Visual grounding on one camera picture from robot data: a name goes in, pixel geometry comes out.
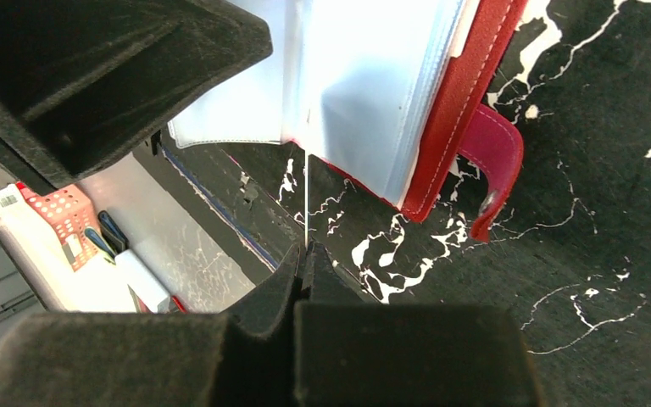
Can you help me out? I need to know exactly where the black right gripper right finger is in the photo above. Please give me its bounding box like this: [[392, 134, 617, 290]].
[[294, 243, 545, 406]]

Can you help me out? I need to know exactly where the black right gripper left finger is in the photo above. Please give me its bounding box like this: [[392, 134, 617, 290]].
[[0, 244, 303, 406]]

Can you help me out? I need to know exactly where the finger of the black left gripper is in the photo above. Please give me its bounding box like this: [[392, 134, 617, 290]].
[[0, 1, 273, 188]]

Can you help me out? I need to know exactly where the red leather card holder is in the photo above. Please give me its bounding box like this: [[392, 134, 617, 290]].
[[168, 0, 526, 242]]

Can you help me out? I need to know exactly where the red perforated basket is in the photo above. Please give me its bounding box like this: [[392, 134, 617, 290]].
[[16, 181, 100, 272]]

